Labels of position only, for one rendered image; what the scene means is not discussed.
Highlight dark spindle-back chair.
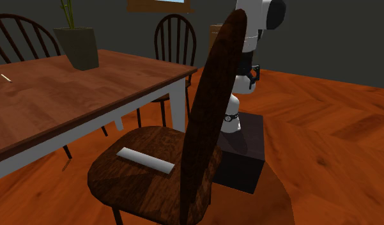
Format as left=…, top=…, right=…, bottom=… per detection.
left=0, top=13, right=109, bottom=160
left=135, top=13, right=198, bottom=129

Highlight wooden table with white frame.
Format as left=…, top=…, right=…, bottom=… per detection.
left=0, top=49, right=199, bottom=183

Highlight dark robot stand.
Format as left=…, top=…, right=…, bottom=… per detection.
left=211, top=112, right=266, bottom=195

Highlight green plant in grey pot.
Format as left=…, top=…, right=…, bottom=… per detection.
left=52, top=0, right=100, bottom=72

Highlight wood-framed window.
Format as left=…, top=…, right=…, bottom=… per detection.
left=126, top=0, right=196, bottom=14

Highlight white flat bar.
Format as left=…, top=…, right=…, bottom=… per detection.
left=116, top=146, right=176, bottom=175

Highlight dark wood solid-back chair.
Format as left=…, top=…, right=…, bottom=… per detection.
left=86, top=8, right=249, bottom=225

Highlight light brown box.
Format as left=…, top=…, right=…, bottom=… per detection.
left=209, top=24, right=224, bottom=54

